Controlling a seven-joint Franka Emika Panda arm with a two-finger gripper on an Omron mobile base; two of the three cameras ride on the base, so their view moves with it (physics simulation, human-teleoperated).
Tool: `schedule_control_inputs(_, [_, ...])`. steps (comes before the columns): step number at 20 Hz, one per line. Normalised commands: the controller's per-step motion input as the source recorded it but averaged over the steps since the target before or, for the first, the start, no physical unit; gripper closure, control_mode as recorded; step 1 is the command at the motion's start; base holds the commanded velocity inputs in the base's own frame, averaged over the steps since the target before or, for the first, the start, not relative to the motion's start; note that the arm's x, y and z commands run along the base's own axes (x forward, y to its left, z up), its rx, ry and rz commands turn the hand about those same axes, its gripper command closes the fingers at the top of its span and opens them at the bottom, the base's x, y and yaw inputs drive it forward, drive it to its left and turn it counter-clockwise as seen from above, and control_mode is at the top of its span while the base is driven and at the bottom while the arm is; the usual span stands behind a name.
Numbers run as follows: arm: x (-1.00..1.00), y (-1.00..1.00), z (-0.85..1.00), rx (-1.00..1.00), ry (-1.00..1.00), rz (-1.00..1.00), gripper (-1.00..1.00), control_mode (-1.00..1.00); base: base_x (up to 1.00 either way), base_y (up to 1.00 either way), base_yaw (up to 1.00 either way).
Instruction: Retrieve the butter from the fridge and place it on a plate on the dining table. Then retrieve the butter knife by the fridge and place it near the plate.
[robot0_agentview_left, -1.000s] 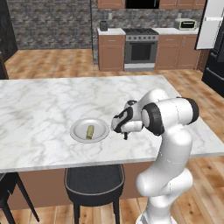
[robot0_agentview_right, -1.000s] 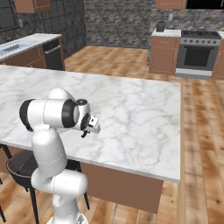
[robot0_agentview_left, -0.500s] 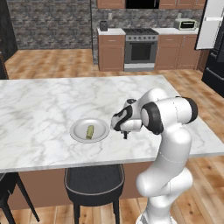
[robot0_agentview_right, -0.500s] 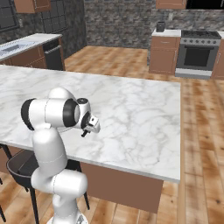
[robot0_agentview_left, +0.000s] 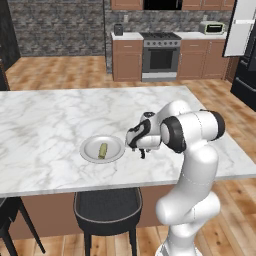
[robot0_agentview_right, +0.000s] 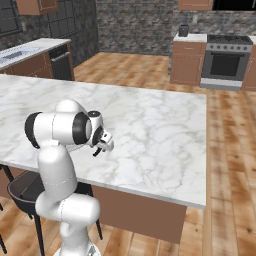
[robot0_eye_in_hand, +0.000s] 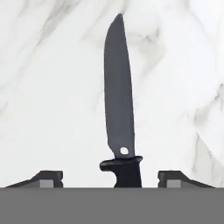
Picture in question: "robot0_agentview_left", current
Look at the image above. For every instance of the round grey plate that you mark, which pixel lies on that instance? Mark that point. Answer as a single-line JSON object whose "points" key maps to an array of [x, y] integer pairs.
{"points": [[113, 149]]}

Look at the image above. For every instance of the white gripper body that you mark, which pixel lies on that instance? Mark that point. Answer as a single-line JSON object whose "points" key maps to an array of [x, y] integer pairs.
{"points": [[150, 142]]}

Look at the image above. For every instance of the wide brown base cupboard run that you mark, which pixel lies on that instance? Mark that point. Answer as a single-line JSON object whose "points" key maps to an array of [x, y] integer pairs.
{"points": [[203, 58]]}

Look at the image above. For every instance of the steel oven with hob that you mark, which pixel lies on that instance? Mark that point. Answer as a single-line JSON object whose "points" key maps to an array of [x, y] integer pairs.
{"points": [[160, 58]]}

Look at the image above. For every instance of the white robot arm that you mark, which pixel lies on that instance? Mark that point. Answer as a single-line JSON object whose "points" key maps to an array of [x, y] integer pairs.
{"points": [[196, 173]]}

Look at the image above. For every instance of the black microwave oven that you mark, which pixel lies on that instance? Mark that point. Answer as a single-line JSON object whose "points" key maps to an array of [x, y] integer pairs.
{"points": [[162, 4]]}

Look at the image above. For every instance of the narrow brown base cupboard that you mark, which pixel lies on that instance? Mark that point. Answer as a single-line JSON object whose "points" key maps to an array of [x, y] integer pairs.
{"points": [[126, 60]]}

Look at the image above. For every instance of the yellow butter stick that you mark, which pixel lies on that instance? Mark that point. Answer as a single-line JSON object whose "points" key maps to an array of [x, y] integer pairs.
{"points": [[102, 151]]}

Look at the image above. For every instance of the brown wall cupboard run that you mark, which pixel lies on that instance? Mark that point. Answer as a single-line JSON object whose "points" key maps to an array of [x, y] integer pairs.
{"points": [[208, 4]]}

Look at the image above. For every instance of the white-lined fridge door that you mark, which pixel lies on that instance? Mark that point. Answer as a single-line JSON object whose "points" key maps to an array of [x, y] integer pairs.
{"points": [[238, 30]]}

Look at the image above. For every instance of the pale green toaster oven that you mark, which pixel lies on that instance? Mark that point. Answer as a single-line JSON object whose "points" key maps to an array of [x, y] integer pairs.
{"points": [[212, 27]]}

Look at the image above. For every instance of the black small appliance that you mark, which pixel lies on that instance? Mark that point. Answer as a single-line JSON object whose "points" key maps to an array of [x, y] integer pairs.
{"points": [[118, 29]]}

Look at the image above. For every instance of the black chair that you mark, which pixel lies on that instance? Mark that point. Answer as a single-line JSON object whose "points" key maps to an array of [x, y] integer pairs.
{"points": [[3, 78]]}

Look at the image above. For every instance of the black fridge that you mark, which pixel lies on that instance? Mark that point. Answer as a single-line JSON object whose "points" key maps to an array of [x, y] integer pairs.
{"points": [[245, 80]]}

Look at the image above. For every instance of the black bar stool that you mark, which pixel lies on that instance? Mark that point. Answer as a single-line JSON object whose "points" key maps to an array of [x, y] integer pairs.
{"points": [[106, 210], [13, 213]]}

